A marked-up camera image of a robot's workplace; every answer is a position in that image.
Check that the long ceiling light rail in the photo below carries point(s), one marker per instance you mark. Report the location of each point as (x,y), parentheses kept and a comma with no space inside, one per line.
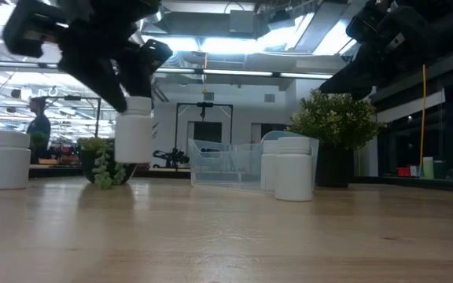
(238,73)

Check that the grey wall vent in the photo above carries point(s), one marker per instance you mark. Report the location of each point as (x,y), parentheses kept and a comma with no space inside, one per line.
(208,96)
(269,98)

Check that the clear plastic basket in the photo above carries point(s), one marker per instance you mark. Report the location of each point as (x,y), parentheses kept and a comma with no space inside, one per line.
(218,165)

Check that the dark cup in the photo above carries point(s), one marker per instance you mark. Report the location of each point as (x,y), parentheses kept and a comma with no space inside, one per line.
(439,170)

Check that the red container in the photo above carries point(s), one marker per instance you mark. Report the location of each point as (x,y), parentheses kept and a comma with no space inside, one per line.
(403,171)

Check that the grey ceiling junction box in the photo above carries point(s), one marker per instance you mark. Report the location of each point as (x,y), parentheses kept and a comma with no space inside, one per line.
(242,21)

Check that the black gantry frame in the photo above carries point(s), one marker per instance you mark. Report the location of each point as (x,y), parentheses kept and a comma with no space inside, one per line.
(205,104)

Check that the small white container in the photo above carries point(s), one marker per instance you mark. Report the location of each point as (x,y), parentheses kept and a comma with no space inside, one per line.
(414,171)

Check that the small leafy green plant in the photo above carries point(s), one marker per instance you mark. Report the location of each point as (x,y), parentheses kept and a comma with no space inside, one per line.
(37,139)

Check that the person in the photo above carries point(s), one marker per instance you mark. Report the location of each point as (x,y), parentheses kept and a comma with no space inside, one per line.
(42,126)

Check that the bushy plant in black pot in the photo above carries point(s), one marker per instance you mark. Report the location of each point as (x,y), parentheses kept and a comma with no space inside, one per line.
(334,122)

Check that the idle black robot arm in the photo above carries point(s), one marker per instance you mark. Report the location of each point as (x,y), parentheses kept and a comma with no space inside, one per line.
(171,157)

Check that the succulent arrangement in dark pot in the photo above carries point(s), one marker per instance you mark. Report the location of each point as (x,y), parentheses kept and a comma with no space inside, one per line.
(104,169)

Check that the pale green cup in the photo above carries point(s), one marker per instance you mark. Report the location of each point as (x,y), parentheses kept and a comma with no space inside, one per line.
(428,167)

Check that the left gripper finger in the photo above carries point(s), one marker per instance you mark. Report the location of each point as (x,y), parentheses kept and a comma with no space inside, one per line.
(138,74)
(96,76)

